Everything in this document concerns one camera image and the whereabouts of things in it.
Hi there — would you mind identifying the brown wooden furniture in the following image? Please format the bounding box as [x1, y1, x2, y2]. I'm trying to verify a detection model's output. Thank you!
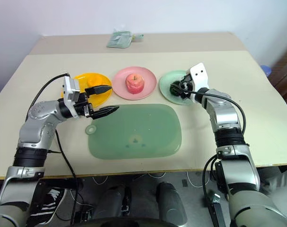
[270, 43, 287, 101]

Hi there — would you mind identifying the green printed plastic packet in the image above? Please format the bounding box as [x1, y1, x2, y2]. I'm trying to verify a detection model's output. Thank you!
[106, 29, 133, 49]

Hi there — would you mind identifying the light green plate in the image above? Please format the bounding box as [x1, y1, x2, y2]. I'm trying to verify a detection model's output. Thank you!
[159, 70, 199, 105]

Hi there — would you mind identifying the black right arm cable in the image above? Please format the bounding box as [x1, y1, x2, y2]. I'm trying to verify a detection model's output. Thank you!
[180, 88, 247, 215]

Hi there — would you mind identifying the yellow plate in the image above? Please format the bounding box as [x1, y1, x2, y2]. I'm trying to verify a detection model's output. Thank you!
[60, 72, 113, 110]

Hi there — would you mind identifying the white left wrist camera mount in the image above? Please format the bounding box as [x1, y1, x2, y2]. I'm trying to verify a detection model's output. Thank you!
[62, 75, 81, 105]

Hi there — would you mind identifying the blue round object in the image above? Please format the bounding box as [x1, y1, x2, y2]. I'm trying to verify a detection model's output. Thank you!
[261, 64, 273, 77]

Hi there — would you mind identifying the black white striped shoe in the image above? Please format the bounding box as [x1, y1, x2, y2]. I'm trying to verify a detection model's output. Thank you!
[29, 187, 67, 224]

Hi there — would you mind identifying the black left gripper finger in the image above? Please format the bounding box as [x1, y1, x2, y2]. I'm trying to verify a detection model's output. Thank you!
[90, 105, 121, 120]
[84, 85, 112, 96]

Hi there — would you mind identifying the pink plate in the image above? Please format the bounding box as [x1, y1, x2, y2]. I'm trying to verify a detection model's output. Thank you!
[111, 66, 157, 101]

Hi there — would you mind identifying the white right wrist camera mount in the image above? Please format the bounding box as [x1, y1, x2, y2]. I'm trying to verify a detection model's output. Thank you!
[185, 62, 211, 91]

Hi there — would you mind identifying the dark green vegetable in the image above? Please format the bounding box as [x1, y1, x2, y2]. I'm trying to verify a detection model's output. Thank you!
[169, 81, 182, 96]

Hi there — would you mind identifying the dark rounded shape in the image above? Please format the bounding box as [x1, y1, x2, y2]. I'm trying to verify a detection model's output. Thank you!
[92, 184, 133, 219]
[156, 182, 188, 224]

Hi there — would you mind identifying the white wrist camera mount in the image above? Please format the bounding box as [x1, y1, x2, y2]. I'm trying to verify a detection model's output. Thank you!
[62, 75, 81, 105]
[185, 62, 211, 91]

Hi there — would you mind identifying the orange fruit piece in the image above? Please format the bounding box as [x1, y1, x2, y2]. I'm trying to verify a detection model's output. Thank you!
[86, 76, 104, 87]

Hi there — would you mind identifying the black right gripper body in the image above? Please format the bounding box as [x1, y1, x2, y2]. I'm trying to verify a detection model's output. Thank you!
[179, 74, 196, 100]

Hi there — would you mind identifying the white floor cable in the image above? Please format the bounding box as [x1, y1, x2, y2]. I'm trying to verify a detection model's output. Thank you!
[185, 171, 209, 189]
[92, 174, 109, 185]

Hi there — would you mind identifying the green translucent cutting mat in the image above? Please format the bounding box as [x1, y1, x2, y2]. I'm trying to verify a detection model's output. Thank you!
[85, 103, 183, 160]

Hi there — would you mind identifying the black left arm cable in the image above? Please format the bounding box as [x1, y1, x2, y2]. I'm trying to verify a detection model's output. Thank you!
[26, 73, 78, 227]

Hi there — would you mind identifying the grey trouser leg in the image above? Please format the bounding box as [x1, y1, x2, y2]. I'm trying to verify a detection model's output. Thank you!
[261, 165, 287, 197]

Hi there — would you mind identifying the red apple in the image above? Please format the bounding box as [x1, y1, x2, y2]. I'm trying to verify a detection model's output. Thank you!
[125, 73, 145, 95]

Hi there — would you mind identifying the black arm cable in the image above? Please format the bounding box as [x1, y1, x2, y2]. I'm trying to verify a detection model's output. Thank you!
[180, 88, 247, 215]
[26, 73, 78, 227]

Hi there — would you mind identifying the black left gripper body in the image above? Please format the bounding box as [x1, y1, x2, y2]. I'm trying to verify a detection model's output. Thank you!
[73, 91, 96, 119]

